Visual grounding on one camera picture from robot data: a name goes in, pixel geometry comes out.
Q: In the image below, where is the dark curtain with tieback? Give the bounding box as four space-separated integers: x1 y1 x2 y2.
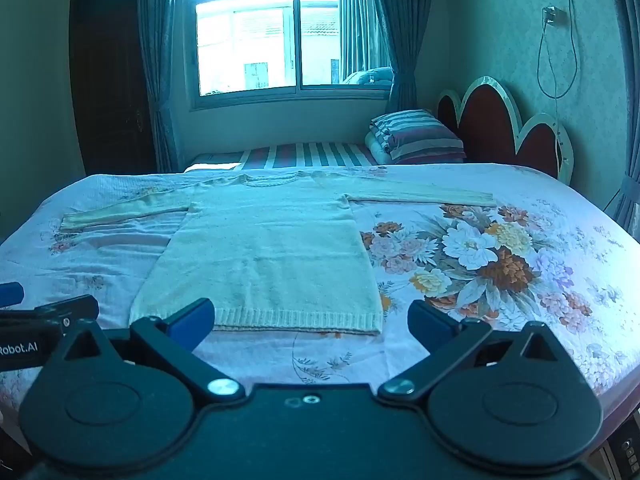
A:
602 0 640 235

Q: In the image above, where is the red scalloped headboard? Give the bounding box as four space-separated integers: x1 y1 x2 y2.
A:
436 76 575 185

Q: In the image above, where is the cream knitted sweater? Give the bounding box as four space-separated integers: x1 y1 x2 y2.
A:
59 170 498 337

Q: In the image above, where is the floral bed sheet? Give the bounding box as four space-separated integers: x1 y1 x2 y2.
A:
0 162 640 413

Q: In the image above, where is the blue cloth bundle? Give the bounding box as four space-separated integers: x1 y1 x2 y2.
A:
341 66 395 87

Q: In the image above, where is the hanging charger cable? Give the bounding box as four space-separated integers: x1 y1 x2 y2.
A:
537 0 581 181

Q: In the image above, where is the dark wooden door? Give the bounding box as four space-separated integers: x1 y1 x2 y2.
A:
69 0 159 177

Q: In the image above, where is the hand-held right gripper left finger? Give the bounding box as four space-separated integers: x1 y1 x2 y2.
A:
63 298 247 405

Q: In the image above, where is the striped bed sheet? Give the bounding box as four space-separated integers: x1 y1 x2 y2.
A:
184 141 380 174

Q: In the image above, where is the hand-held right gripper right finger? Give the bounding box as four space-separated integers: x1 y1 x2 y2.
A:
377 300 572 404

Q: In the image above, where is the sliding glass window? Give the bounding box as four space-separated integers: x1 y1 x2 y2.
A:
186 0 394 111

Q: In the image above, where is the striped pillow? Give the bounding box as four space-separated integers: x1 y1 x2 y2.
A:
365 109 469 165

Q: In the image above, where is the dark bedside cabinet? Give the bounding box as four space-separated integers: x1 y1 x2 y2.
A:
589 419 640 480

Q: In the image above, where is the blue curtain beside headboard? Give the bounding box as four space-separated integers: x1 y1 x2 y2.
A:
367 0 421 114

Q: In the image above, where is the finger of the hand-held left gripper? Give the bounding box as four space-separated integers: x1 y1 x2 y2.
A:
0 282 25 307
0 294 100 334

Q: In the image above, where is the blue curtain beside door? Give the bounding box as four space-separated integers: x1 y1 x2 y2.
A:
136 0 194 174

